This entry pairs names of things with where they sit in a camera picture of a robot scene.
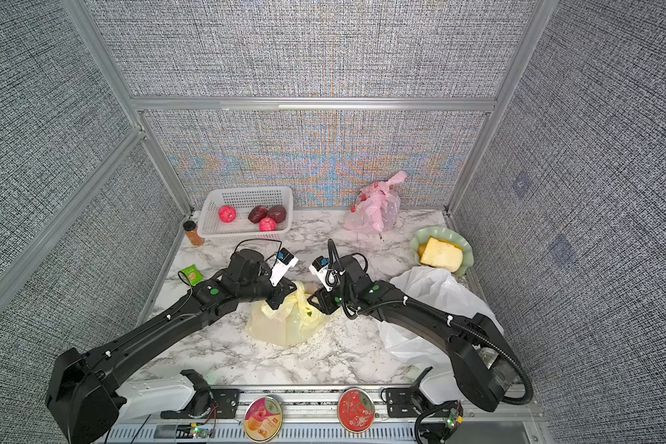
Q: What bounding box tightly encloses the white plastic bag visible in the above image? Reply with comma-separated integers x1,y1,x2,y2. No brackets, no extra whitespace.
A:
376,265,505,370

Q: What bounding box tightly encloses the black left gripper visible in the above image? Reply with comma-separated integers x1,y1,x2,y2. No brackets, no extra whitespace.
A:
239,268,302,310

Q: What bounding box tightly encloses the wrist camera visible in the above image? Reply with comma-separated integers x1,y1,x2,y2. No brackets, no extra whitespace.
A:
309,256,339,292
270,248,299,287

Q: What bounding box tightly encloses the green snack packet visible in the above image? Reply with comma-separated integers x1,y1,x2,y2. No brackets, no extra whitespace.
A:
178,265,204,287

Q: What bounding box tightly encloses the pink round tin lid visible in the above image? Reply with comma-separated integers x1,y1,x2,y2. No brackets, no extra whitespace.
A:
242,396,283,443

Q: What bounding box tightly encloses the dark purple fruit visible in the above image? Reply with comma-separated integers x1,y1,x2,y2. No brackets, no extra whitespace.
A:
266,205,288,224
248,205,268,224

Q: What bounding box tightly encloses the yellow bread slice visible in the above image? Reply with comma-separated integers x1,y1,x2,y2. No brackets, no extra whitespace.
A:
417,237,464,273

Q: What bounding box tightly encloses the pink wrinkled fruit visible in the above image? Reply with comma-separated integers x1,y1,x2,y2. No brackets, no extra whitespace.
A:
218,205,238,224
259,218,278,232

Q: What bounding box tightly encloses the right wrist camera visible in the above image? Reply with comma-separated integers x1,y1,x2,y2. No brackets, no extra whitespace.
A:
309,256,339,292

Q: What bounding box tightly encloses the green glass bowl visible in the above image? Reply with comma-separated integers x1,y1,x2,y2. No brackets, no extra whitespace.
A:
410,227,475,277

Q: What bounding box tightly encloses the yellow plastic bag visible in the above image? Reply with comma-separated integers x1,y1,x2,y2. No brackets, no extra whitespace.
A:
247,281,327,347

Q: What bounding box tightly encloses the spice jar black lid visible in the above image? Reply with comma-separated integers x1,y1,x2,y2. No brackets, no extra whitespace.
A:
182,220,205,246

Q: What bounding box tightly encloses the red round tin lid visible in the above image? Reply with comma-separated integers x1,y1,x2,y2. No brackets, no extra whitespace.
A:
337,388,376,433

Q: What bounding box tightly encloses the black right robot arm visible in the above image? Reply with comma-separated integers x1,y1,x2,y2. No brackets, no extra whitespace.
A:
308,255,534,412

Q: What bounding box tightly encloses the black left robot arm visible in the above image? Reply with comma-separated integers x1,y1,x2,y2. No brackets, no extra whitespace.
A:
46,248,298,443

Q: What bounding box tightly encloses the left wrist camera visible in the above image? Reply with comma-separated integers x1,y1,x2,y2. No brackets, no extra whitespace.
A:
270,248,299,287

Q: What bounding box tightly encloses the pink plastic bag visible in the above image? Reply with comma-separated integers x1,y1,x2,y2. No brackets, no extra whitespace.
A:
343,170,407,236

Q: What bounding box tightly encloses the white plastic basket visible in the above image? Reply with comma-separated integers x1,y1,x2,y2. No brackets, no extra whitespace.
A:
197,186,294,244

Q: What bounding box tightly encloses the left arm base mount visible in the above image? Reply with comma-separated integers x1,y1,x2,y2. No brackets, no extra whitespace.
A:
160,369,241,421

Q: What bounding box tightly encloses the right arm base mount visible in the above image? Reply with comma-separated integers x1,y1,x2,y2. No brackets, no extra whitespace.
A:
380,366,464,444

